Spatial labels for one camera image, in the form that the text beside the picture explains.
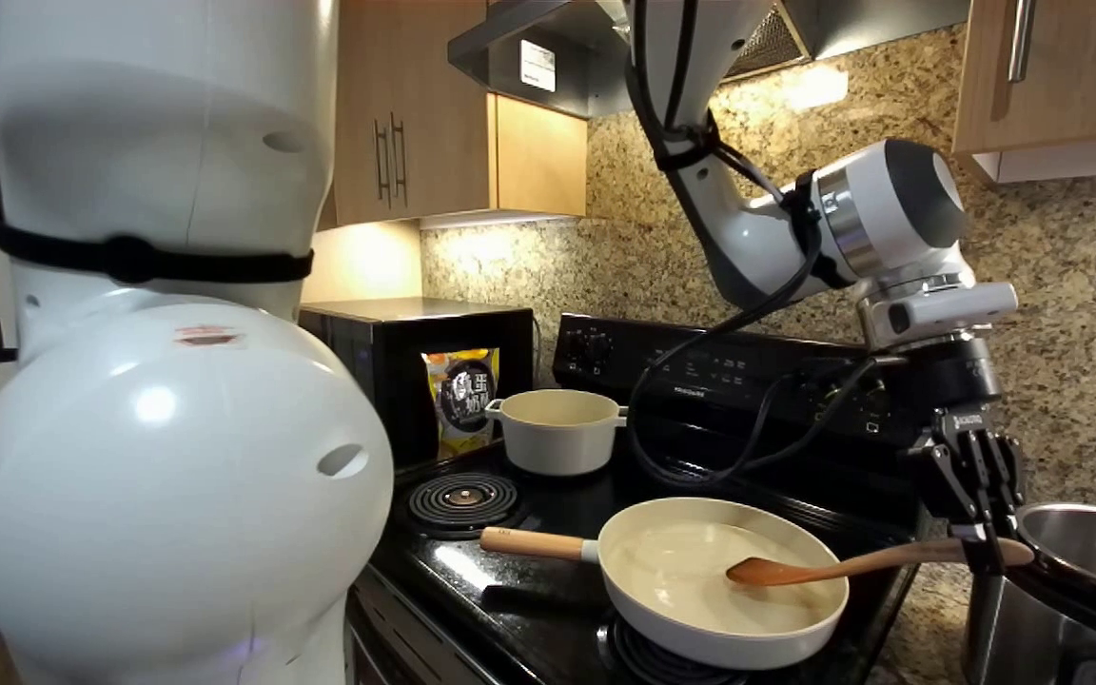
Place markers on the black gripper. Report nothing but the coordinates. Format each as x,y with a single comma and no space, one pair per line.
955,374

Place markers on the wooden cooking spatula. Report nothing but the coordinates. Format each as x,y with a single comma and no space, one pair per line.
856,564

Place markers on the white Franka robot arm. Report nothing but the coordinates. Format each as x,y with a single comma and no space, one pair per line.
179,482

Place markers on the black electric stove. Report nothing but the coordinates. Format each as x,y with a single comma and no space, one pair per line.
703,366

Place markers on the stainless steel pressure cooker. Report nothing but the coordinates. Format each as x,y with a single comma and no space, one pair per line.
1067,593

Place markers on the wooden upper cabinet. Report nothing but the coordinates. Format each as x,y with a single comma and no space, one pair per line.
420,115
1084,77

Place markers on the black microwave oven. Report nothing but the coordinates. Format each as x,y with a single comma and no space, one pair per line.
371,333

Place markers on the yellow black snack bag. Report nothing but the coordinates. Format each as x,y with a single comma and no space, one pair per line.
461,403

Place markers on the steel range hood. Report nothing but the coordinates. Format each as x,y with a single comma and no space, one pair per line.
856,22

